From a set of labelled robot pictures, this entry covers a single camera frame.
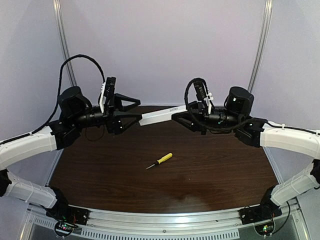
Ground white remote control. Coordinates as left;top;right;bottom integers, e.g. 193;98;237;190
139;105;187;126

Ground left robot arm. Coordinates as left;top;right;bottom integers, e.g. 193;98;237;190
0;85;142;220

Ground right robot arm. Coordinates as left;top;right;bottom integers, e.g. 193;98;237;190
171;84;320;213

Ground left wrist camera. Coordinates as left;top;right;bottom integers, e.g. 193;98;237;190
98;76;116;114

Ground yellow handled screwdriver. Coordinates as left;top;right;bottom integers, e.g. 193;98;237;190
146;152;173;170

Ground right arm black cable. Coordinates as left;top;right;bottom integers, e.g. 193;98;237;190
183;77;320;137

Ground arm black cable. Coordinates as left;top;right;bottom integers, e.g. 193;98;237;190
183;77;320;137
0;53;106;146

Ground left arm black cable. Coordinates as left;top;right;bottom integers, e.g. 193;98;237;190
0;53;106;146

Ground white slotted front rail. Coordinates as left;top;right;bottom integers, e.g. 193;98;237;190
26;203;305;240

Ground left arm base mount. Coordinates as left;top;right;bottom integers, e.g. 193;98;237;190
43;205;90;226

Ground aluminium left corner post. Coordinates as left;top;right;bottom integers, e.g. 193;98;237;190
52;0;77;86

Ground aluminium corner post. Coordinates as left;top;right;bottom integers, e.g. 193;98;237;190
247;0;274;93
52;0;77;86

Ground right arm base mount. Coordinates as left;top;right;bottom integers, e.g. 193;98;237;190
238;204;282;225

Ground aluminium right corner post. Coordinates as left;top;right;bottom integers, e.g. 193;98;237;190
247;0;274;93

